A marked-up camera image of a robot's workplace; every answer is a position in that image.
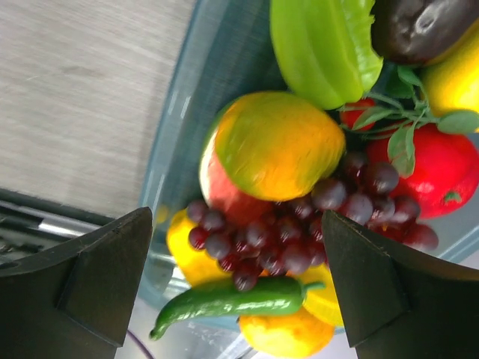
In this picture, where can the orange green mango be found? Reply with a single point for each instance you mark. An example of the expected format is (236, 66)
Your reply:
(276, 146)

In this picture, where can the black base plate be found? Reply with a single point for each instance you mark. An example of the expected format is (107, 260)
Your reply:
(30, 225)

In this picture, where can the yellow lemon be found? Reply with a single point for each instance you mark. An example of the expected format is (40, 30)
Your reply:
(196, 266)

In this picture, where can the green starfruit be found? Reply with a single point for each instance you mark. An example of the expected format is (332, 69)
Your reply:
(324, 49)

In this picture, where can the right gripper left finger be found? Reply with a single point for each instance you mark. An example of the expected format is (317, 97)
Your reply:
(75, 300)

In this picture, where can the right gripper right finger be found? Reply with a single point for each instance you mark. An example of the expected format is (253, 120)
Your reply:
(397, 302)

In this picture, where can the watermelon slice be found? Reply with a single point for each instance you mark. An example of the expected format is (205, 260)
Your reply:
(220, 193)

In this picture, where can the red tomato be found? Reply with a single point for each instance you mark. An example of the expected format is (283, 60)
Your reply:
(445, 175)

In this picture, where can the dark brown passionfruit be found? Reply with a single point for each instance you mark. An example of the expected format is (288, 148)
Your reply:
(421, 32)

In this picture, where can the blue fruit bin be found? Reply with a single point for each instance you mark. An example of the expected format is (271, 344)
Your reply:
(227, 53)

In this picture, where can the orange fruit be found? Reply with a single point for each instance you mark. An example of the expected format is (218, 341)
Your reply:
(298, 335)

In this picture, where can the yellow bell pepper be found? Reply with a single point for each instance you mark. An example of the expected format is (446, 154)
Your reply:
(451, 86)

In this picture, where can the green chili pepper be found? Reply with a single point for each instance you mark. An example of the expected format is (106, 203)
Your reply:
(271, 296)

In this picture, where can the purple grape bunch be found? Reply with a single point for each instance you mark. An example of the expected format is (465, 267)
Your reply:
(246, 237)

